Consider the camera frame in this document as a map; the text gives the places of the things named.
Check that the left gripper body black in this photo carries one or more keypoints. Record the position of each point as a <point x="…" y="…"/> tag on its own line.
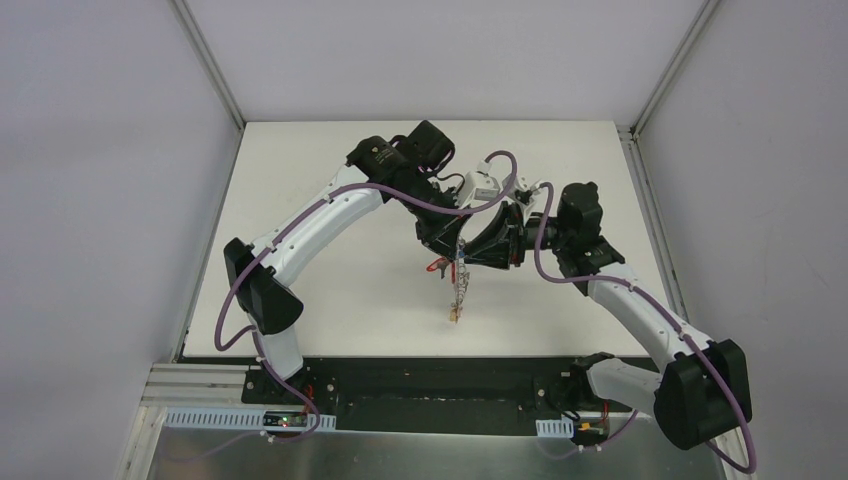
<point x="431" y="221"/>

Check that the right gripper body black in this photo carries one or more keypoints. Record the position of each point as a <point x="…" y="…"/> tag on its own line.
<point x="511" y="234"/>

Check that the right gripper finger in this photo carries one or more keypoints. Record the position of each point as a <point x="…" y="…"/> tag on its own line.
<point x="495" y="236"/>
<point x="497" y="257"/>

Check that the key organizer with red handle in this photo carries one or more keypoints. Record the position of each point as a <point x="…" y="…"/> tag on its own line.
<point x="456" y="272"/>

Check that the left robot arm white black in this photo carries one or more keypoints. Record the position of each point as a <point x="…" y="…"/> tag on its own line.
<point x="261" y="273"/>

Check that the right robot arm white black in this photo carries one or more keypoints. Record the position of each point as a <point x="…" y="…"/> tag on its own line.
<point x="699" y="389"/>

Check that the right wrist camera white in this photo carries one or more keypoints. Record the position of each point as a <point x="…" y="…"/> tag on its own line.
<point x="526" y="193"/>

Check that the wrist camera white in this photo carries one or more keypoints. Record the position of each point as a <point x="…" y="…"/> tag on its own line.
<point x="526" y="193"/>
<point x="477" y="187"/>

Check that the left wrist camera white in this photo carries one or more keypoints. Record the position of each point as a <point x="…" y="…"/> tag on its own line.
<point x="477" y="187"/>

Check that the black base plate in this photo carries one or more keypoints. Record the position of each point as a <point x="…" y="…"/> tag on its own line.
<point x="463" y="395"/>

